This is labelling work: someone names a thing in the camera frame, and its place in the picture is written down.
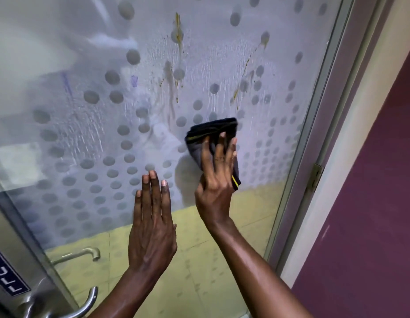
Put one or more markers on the person's left thumb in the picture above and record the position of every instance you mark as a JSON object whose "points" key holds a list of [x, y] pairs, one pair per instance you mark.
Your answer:
{"points": [[175, 230]]}

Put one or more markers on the person's right middle finger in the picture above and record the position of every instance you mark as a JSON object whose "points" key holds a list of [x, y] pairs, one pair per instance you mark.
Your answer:
{"points": [[220, 152]]}

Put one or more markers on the person's left hand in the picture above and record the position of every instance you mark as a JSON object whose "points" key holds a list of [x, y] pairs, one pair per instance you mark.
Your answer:
{"points": [[152, 238]]}

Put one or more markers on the person's left little finger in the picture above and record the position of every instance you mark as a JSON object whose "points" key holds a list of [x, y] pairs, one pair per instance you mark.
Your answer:
{"points": [[138, 205]]}

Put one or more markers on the person's right forearm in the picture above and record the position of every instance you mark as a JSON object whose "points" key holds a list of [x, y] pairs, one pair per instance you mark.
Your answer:
{"points": [[254, 278]]}

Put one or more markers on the frosted dotted glass door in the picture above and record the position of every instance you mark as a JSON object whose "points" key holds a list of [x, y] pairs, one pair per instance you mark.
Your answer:
{"points": [[92, 145]]}

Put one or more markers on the person's right hand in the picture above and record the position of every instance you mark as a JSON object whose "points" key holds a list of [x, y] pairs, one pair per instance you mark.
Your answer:
{"points": [[213, 198]]}

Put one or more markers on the steel door lock plate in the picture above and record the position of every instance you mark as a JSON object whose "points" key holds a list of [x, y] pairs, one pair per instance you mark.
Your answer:
{"points": [[33, 271]]}

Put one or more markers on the blue door sticker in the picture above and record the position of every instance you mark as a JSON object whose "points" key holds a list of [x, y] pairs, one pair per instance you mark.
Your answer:
{"points": [[8, 276]]}

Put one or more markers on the brass door hinge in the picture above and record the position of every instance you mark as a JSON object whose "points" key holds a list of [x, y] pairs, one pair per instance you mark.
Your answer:
{"points": [[315, 177]]}

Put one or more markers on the dark grey cleaning cloth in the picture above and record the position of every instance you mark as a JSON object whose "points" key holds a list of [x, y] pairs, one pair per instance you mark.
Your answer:
{"points": [[208, 130]]}

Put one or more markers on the person's left forearm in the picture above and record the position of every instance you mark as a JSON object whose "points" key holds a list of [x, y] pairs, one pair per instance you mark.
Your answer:
{"points": [[132, 294]]}

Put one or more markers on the person's left middle finger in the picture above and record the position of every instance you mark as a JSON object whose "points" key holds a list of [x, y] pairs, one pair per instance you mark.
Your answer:
{"points": [[154, 192]]}

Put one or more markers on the grey metal door frame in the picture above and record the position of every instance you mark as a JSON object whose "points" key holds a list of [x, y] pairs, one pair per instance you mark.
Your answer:
{"points": [[324, 105]]}

